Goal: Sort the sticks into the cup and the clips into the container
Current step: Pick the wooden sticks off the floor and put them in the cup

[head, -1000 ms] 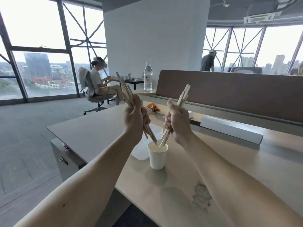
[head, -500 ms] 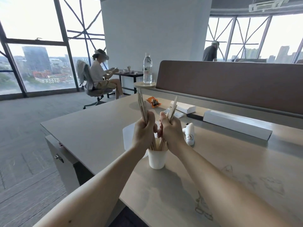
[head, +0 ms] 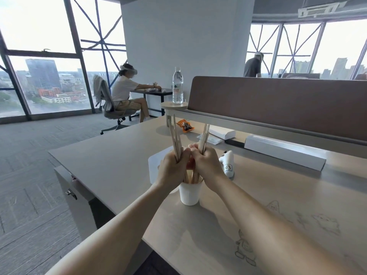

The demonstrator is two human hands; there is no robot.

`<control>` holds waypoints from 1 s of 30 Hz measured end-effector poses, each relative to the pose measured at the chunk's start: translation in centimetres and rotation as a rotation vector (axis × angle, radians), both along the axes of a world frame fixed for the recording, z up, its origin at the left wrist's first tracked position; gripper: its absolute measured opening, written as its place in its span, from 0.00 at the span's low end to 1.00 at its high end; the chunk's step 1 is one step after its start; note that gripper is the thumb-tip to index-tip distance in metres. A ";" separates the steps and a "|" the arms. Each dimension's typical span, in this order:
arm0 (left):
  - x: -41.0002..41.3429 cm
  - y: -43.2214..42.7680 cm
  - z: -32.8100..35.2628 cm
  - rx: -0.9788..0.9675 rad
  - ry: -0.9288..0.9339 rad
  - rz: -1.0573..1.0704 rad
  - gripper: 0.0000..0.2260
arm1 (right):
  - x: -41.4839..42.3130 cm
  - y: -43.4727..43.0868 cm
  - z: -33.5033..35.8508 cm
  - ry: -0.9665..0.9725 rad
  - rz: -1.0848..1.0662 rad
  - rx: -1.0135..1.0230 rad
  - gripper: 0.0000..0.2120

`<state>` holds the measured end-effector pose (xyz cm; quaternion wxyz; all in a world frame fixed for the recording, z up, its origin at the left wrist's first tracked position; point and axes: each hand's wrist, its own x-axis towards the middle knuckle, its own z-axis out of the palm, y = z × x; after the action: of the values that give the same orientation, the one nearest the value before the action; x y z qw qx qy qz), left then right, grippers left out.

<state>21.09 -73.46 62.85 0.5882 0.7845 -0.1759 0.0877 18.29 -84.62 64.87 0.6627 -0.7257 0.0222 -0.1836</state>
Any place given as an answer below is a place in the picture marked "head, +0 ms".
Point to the clear plastic wrapper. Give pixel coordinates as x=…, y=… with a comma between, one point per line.
x=211, y=139

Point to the person's right forearm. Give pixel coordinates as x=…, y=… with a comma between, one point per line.
x=275, y=231

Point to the dark window frame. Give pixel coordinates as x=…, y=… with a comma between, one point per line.
x=73, y=40
x=279, y=40

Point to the brown desk divider panel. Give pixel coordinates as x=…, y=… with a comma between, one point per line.
x=275, y=103

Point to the wooden chopsticks in cup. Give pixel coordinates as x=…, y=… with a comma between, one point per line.
x=192, y=177

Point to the grey office chair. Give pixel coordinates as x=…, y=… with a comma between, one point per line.
x=110, y=110

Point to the orange snack packet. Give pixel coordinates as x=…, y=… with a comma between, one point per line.
x=185, y=125

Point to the grey jacket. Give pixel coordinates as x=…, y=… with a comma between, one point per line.
x=99, y=88

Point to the ceiling air conditioner vent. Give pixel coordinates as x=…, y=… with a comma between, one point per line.
x=318, y=9

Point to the long white cardboard box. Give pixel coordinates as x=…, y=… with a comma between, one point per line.
x=283, y=151

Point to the white handheld controller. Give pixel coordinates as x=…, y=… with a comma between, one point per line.
x=228, y=167

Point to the white headset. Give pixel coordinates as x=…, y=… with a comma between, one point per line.
x=130, y=70

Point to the metal cabinet latch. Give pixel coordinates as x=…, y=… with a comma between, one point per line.
x=71, y=194

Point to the light wooden desk shelf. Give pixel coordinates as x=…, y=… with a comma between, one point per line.
x=229, y=118

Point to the person's left forearm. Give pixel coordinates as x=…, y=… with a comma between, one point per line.
x=114, y=234

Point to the clear plastic water bottle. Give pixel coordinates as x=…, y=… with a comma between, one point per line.
x=177, y=88

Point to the person's left thumb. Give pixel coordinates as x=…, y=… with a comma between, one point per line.
x=185, y=156

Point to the black desk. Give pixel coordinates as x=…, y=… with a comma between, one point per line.
x=154, y=93

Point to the person's left hand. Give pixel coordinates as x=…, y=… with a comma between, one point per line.
x=169, y=171

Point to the person's right thumb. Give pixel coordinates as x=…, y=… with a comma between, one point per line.
x=195, y=155

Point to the person's right hand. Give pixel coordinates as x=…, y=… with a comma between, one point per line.
x=209, y=166

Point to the short white cardboard box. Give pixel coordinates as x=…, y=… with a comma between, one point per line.
x=220, y=132

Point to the bundle of wooden chopsticks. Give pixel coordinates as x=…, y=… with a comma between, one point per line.
x=175, y=137
x=204, y=137

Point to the grey desk cabinet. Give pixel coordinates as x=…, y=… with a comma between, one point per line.
x=74, y=203

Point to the white paper cup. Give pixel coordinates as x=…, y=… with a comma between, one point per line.
x=189, y=194

